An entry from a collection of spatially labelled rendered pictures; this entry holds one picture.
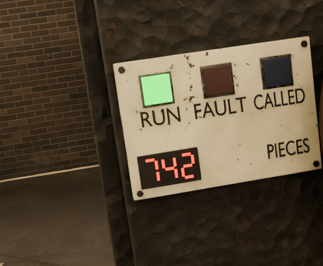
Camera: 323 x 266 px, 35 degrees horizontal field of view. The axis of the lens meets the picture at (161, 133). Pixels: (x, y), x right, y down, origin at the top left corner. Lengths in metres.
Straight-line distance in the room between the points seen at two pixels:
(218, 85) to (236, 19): 0.09
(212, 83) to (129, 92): 0.11
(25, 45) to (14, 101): 0.71
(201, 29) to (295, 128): 0.18
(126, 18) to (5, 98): 6.07
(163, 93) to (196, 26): 0.10
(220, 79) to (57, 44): 6.01
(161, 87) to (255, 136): 0.14
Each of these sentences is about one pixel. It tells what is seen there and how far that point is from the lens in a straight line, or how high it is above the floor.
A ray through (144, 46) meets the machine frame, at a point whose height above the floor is 1.26.
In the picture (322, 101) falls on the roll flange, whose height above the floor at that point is 1.16.
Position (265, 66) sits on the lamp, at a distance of 0.69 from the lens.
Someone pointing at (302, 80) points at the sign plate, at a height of 1.18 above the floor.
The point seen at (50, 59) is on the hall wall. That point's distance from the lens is 6.65.
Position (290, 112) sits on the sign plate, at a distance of 0.71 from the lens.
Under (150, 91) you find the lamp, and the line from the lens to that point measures 0.66.
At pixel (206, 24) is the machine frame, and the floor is 1.27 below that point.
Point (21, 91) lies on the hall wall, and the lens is 6.69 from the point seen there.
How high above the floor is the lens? 1.24
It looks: 8 degrees down
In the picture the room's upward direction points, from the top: 8 degrees counter-clockwise
